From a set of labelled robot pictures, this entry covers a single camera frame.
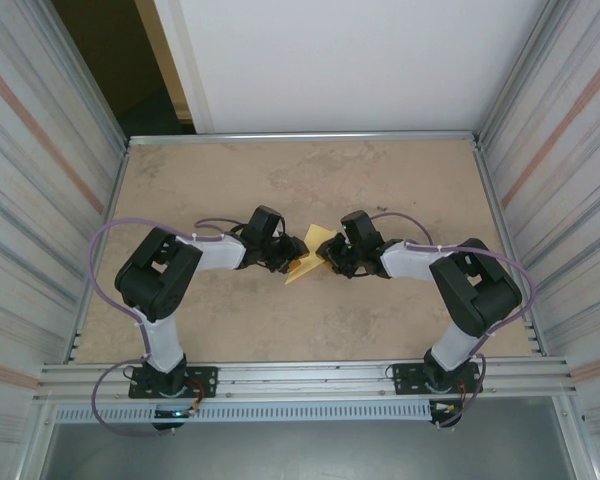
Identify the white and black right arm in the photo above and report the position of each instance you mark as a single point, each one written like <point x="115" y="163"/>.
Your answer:
<point x="475" y="290"/>

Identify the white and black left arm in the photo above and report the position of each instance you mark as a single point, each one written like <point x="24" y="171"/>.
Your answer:
<point x="162" y="345"/>

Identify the grey metal lower panel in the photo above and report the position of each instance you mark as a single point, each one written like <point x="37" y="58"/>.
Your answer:
<point x="305" y="450"/>

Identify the white door jamb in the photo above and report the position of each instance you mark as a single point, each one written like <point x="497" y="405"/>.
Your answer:
<point x="185" y="65"/>

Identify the translucent corrugated side panel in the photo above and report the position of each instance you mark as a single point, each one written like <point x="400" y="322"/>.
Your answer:
<point x="575" y="210"/>
<point x="30" y="210"/>

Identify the aluminium table edge rail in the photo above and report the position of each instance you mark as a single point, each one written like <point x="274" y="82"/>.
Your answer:
<point x="305" y="138"/>

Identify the long aluminium base rail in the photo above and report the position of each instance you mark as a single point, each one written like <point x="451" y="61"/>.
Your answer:
<point x="305" y="380"/>

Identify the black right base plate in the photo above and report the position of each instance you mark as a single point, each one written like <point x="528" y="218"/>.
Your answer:
<point x="405" y="377"/>

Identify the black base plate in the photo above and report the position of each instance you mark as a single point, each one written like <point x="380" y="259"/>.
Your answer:
<point x="405" y="377"/>
<point x="205" y="381"/>

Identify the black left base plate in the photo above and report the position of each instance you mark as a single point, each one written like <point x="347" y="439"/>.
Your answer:
<point x="205" y="381"/>

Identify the aluminium table side rail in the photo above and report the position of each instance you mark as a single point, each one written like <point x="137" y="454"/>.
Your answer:
<point x="97" y="200"/>
<point x="510" y="200"/>

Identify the aluminium frame upright post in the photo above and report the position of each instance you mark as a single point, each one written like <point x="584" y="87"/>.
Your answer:
<point x="522" y="75"/>
<point x="92" y="90"/>

